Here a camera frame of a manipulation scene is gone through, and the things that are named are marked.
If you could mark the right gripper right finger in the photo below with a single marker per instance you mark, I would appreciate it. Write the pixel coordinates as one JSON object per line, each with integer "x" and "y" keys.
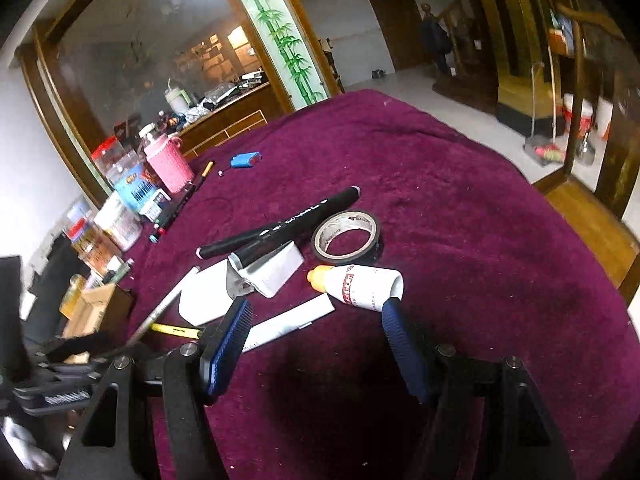
{"x": 480, "y": 419}

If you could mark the black marker pink cap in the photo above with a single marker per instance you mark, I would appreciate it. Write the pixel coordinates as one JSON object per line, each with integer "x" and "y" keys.
{"x": 249, "y": 246}

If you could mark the small white charger cube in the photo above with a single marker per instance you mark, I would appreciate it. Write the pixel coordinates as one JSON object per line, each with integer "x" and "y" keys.
{"x": 267, "y": 274}

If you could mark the black marker red cap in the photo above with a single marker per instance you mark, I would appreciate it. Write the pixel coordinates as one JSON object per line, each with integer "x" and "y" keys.
{"x": 188, "y": 191}

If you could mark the brown wooden door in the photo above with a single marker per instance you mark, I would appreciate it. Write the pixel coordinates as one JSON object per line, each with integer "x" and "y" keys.
{"x": 400, "y": 24}

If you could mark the wooden staircase railing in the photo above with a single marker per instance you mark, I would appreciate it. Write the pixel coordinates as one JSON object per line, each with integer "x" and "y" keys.
{"x": 472, "y": 78}

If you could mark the yellow packing tape roll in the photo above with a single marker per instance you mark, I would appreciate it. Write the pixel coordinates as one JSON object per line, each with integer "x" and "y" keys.
{"x": 72, "y": 294}

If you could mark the wooden cabinet with window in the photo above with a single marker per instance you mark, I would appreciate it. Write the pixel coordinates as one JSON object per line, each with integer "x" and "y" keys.
{"x": 98, "y": 67}

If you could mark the red lid clear jar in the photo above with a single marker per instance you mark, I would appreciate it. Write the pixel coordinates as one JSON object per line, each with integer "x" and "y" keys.
{"x": 107, "y": 154}

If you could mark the brown cardboard box tray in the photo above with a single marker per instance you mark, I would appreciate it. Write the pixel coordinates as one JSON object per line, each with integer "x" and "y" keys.
{"x": 104, "y": 310}

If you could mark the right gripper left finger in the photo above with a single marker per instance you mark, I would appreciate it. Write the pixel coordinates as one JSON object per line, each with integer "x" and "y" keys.
{"x": 115, "y": 438}

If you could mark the small blue white box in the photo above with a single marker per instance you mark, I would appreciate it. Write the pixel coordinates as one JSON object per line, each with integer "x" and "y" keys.
{"x": 155, "y": 205}

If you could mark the black pen orange cap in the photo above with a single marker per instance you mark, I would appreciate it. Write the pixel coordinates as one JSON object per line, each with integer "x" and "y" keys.
{"x": 208, "y": 168}

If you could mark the white bottle orange cap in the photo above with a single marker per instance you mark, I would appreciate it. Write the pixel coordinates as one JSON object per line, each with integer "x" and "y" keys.
{"x": 365, "y": 287}

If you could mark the purple velvet tablecloth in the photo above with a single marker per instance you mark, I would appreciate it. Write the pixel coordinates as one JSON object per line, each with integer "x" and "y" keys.
{"x": 489, "y": 267}

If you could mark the blue label plastic jar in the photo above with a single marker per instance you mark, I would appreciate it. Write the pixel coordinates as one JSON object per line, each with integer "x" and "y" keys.
{"x": 132, "y": 181}

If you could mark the yellow black pen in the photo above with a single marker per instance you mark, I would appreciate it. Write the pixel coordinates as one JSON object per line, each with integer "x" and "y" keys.
{"x": 176, "y": 331}

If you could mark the long white brush pen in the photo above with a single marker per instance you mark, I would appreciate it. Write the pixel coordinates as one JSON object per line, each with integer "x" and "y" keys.
{"x": 167, "y": 300}

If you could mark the black marker blue cap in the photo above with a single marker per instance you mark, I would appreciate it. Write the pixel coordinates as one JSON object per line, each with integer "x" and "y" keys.
{"x": 166, "y": 219}

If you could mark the white supplement jar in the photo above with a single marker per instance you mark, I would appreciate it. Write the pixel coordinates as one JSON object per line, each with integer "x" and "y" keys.
{"x": 119, "y": 222}

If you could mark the toothpick jar red lid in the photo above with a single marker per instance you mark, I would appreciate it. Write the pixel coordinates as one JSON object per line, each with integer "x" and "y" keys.
{"x": 94, "y": 247}

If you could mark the black sofa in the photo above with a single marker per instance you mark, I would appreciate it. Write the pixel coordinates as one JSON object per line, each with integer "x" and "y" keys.
{"x": 45, "y": 321}

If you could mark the black tape roll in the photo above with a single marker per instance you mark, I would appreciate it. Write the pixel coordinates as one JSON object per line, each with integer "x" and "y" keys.
{"x": 353, "y": 236}

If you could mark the bamboo painted pillar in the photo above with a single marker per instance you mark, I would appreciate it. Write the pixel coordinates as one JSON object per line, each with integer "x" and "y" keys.
{"x": 288, "y": 51}

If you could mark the large white charger block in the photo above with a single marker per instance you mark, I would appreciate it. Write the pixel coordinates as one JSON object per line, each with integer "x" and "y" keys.
{"x": 205, "y": 297}

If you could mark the pink knitted bottle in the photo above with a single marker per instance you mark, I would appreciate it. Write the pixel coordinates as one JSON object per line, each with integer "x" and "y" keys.
{"x": 163, "y": 154}

